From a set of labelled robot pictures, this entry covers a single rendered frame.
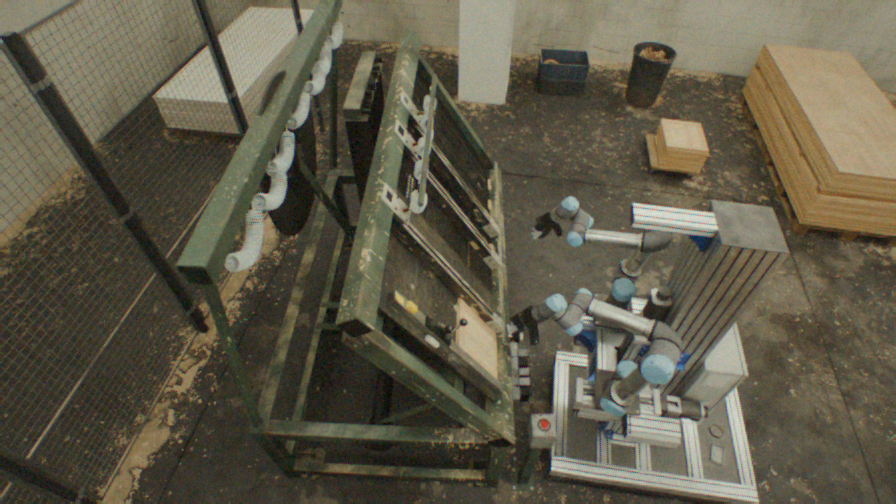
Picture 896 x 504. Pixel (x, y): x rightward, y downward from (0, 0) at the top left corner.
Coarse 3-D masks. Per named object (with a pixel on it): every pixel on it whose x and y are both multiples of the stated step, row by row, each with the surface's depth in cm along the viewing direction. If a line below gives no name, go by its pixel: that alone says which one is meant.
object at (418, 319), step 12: (396, 300) 198; (408, 312) 204; (420, 312) 211; (420, 324) 210; (432, 336) 217; (444, 348) 225; (456, 348) 229; (468, 360) 235; (480, 372) 242; (492, 384) 251
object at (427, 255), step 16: (384, 192) 205; (400, 208) 212; (400, 224) 216; (400, 240) 224; (416, 240) 224; (416, 256) 232; (432, 256) 232; (432, 272) 241; (448, 272) 241; (448, 288) 250; (464, 288) 251; (480, 304) 262; (496, 320) 274
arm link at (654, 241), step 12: (576, 228) 243; (576, 240) 240; (588, 240) 239; (600, 240) 237; (612, 240) 234; (624, 240) 232; (636, 240) 229; (648, 240) 226; (660, 240) 225; (648, 252) 229
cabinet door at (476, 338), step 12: (468, 312) 258; (468, 324) 254; (480, 324) 266; (456, 336) 241; (468, 336) 250; (480, 336) 262; (492, 336) 275; (468, 348) 244; (480, 348) 257; (492, 348) 270; (480, 360) 252; (492, 360) 264; (492, 372) 259
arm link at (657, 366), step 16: (656, 352) 185; (672, 352) 184; (640, 368) 191; (656, 368) 182; (672, 368) 182; (608, 384) 226; (624, 384) 206; (640, 384) 197; (608, 400) 216; (624, 400) 212
